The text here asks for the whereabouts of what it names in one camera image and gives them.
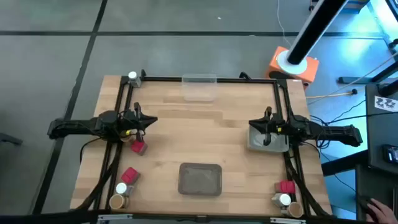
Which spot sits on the light grey plastic bin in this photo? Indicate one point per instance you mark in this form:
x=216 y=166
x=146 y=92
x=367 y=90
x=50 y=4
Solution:
x=275 y=145

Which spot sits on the black stand base bar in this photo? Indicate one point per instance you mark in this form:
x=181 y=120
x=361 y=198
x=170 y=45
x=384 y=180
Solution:
x=357 y=80

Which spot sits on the black phone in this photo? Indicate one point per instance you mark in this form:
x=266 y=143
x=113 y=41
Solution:
x=391 y=154

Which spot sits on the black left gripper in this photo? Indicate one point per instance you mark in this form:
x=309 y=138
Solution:
x=132 y=121

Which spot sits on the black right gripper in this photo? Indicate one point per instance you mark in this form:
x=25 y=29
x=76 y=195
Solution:
x=275 y=124

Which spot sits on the orange box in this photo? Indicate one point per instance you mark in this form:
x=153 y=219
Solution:
x=311 y=70

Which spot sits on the silver metal bracket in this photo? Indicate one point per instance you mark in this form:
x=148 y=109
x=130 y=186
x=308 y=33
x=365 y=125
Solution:
x=287 y=220
x=115 y=217

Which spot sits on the black computer mouse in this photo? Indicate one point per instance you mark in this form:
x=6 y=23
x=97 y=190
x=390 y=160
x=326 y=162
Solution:
x=365 y=203

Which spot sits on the black camera pole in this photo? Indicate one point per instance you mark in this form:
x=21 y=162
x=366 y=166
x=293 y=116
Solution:
x=314 y=28

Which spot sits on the dark grey plastic bin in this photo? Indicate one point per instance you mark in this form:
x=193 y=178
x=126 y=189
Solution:
x=200 y=180

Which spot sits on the black metal table frame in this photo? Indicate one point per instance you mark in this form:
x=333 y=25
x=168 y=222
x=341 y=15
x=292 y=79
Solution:
x=233 y=80

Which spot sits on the white-lid spice jar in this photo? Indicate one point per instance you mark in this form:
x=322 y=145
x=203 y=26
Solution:
x=121 y=188
x=132 y=75
x=284 y=199

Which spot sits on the black table edge beam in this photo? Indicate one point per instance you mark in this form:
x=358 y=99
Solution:
x=46 y=217

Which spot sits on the white round disc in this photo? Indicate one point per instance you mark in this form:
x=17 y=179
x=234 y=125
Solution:
x=281 y=63

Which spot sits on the person's hand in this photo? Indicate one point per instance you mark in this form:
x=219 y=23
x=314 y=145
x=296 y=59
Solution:
x=384 y=213

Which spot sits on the black desk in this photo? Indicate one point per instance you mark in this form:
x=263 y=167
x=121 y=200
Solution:
x=381 y=133

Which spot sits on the clear plastic bin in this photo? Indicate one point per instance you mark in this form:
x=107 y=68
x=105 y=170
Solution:
x=199 y=91

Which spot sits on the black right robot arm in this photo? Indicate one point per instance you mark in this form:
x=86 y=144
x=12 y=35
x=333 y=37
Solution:
x=335 y=132

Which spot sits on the red cube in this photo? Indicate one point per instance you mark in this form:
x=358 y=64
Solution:
x=287 y=186
x=129 y=175
x=139 y=147

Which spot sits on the black floor stand foot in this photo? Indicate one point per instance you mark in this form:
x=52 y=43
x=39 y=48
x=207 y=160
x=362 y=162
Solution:
x=9 y=139

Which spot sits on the black slanted support bar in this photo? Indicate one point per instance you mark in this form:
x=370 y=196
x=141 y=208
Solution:
x=342 y=163

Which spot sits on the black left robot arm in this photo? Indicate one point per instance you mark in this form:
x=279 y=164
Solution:
x=77 y=126

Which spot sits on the white marker paper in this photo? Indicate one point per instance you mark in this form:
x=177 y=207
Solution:
x=385 y=103

